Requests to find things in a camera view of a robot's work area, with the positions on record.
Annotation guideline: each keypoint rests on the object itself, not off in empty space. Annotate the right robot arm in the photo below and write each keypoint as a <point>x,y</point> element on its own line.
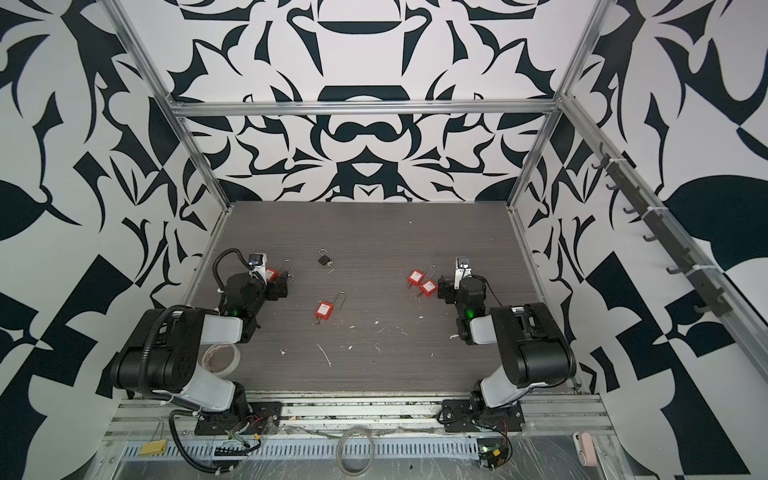
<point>533,350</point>

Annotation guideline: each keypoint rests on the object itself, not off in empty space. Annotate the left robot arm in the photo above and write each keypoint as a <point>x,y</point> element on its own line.
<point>160,358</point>

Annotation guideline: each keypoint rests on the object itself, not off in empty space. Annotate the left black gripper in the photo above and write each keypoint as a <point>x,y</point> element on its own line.
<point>274,285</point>

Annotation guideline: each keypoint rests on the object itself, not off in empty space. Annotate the red padlock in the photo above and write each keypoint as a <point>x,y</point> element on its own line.
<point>427,286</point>
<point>325,309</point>
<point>283,270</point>
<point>418,277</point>

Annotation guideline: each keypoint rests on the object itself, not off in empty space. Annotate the small black padlock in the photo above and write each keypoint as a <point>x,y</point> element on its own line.
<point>326,260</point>

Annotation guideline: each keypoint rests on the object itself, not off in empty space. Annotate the green lit circuit board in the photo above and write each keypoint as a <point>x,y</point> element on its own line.
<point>493,454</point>

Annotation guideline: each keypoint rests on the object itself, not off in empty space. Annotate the pink small device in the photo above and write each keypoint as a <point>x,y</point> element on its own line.
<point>585,449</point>

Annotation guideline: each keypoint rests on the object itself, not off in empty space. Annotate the black hook rail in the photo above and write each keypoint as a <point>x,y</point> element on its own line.
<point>666,230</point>

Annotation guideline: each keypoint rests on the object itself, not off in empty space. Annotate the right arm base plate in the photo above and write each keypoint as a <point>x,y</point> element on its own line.
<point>465,416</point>

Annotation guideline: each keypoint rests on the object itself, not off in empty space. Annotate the clear tape roll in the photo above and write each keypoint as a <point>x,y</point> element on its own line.
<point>221,359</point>

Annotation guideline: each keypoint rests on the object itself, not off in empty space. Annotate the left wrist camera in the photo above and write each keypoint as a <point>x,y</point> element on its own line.
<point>257,266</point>

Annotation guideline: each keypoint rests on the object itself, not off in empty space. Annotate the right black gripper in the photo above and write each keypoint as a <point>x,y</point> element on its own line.
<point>447,285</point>

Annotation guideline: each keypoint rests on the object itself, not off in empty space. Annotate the yellow connector block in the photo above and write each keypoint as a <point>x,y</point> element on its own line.
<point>153,448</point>

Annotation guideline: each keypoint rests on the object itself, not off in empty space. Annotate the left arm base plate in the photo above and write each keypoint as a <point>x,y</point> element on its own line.
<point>257,418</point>

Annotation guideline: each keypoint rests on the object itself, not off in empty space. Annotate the slotted cable duct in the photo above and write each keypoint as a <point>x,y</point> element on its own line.
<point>355,448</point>

